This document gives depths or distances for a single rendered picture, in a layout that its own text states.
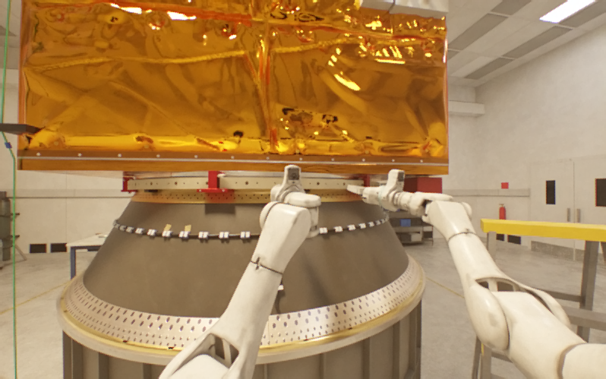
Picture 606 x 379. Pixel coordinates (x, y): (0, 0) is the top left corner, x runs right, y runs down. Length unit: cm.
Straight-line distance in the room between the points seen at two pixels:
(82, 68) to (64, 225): 712
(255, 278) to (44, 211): 823
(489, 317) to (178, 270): 89
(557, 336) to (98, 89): 140
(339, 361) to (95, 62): 149
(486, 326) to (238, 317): 37
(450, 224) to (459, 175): 860
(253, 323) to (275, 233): 14
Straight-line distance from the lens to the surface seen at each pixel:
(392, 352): 124
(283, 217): 40
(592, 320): 130
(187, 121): 108
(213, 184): 97
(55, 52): 142
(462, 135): 949
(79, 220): 805
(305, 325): 88
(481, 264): 56
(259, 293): 39
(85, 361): 134
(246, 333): 40
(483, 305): 47
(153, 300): 102
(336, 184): 106
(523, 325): 44
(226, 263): 91
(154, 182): 120
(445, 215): 63
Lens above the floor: 166
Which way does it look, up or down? level
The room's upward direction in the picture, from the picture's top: straight up
